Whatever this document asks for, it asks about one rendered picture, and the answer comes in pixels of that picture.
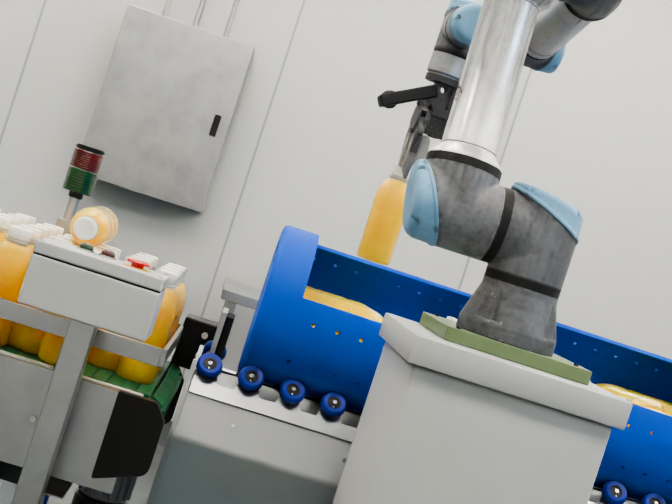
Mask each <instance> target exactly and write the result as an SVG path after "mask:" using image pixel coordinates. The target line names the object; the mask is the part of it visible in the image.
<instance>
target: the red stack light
mask: <svg viewBox="0 0 672 504"><path fill-rule="evenodd" d="M103 159H104V156H101V155H98V154H95V153H91V152H88V151H85V150H82V149H79V148H76V147H75V148H74V152H73V154H72V158H71V161H70V165H71V166H74V167H77V168H80V169H83V170H86V171H89V172H92V173H95V174H99V171H100V169H101V165H102V163H103Z"/></svg>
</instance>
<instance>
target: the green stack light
mask: <svg viewBox="0 0 672 504"><path fill-rule="evenodd" d="M97 178H98V174H95V173H92V172H89V171H86V170H83V169H80V168H77V167H73V166H69V167H68V170H67V174H66V177H65V179H64V182H63V185H62V188H64V189H67V190H70V191H73V192H76V193H79V194H82V195H86V196H89V197H91V196H92V193H93V191H94V188H95V185H96V182H97V181H96V180H97Z"/></svg>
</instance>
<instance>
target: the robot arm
mask: <svg viewBox="0 0 672 504"><path fill-rule="evenodd" d="M621 2H622V0H484V1H483V5H481V4H478V3H476V2H473V1H470V0H451V1H450V4H449V6H448V9H447V10H446V11H445V14H444V20H443V23H442V26H441V29H440V32H439V35H438V38H437V41H436V43H435V46H434V50H433V52H432V55H431V58H430V61H429V64H428V67H427V70H428V71H429V72H427V73H426V76H425V79H426V80H428V81H430V82H433V83H434V84H433V85H427V86H422V87H417V88H411V89H406V90H400V91H395V92H394V91H393V90H386V91H384V92H383V93H382V94H381V95H379V96H378V97H377V100H378V105H379V107H384V108H387V109H391V108H394V107H395V106H396V105H397V104H403V103H408V102H413V101H417V106H416V107H415V109H414V112H413V114H412V117H411V120H410V124H409V128H408V131H407V134H406V137H405V141H404V144H403V147H402V151H401V155H400V159H399V163H398V166H400V167H401V169H402V174H403V178H404V179H406V178H407V176H408V174H409V172H410V169H411V167H412V169H411V172H410V177H409V179H408V182H407V187H406V192H405V197H404V204H403V217H402V219H403V227H404V230H405V232H406V233H407V234H408V235H409V236H410V237H412V238H414V239H417V240H420V241H422V242H425V243H427V244H428V245H429V246H437V247H440V248H443V249H446V250H449V251H452V252H455V253H458V254H461V255H464V256H468V257H471V258H474V259H477V260H480V261H483V262H487V263H488V264H487V268H486V271H485V274H484V277H483V280H482V282H481V283H480V285H479V286H478V288H477V289H476V290H475V292H474V293H473V295H472V296H471V297H470V299H469V300H468V302H467V303H466V304H465V306H464V307H463V309H462V310H461V311H460V313H459V316H458V319H457V322H456V326H459V327H462V329H465V330H467V331H470V332H472V333H475V334H478V335H481V336H483V337H486V338H489V339H492V340H495V341H498V342H501V343H504V344H507V345H510V346H513V347H516V348H520V349H523V350H526V351H529V352H533V353H536V354H540V355H544V356H548V357H552V356H553V353H554V350H555V347H556V307H557V302H558V299H559V296H560V293H561V290H562V287H563V284H564V280H565V277H566V274H567V271H568V268H569V265H570V262H571V259H572V256H573V253H574V250H575V247H576V245H577V244H578V242H579V239H578V237H579V233H580V230H581V226H582V222H583V217H582V214H581V212H580V211H579V210H578V209H577V208H576V207H575V206H574V205H572V204H571V203H569V202H567V201H566V200H564V199H562V198H560V197H558V196H556V195H554V194H552V193H550V192H547V191H545V190H543V189H540V188H537V187H535V186H533V185H530V184H527V183H524V182H515V183H514V185H512V186H511V189H509V188H506V187H504V186H501V185H499V183H500V179H501V176H502V169H501V168H500V166H499V164H498V163H497V160H496V157H497V153H498V150H499V146H500V143H501V139H502V136H503V133H504V129H505V126H506V122H507V119H508V116H509V112H510V109H511V105H512V102H513V98H514V95H515V92H516V88H517V85H518V81H519V78H520V75H521V71H522V68H523V66H525V67H528V68H531V69H532V70H534V71H541V72H544V73H548V74H550V73H553V72H555V71H556V70H557V68H558V66H559V65H560V63H561V61H562V59H563V56H564V53H565V49H566V44H567V43H568V42H569V41H570V40H571V39H573V38H574V37H575V36H576V35H577V34H578V33H580V32H581V31H582V30H583V29H584V28H585V27H587V26H588V25H589V24H590V23H591V22H597V21H600V20H603V19H605V18H606V17H608V16H609V15H610V14H611V13H613V12H614V11H615V10H616V9H617V8H618V7H619V5H620V4H621ZM441 88H443V89H444V92H443V93H442V92H441ZM423 133H424V134H427V135H423ZM428 136H429V137H431V138H434V139H440V140H442V141H441V143H440V144H439V145H437V146H435V147H433V148H431V149H429V145H430V138H429V137H428Z"/></svg>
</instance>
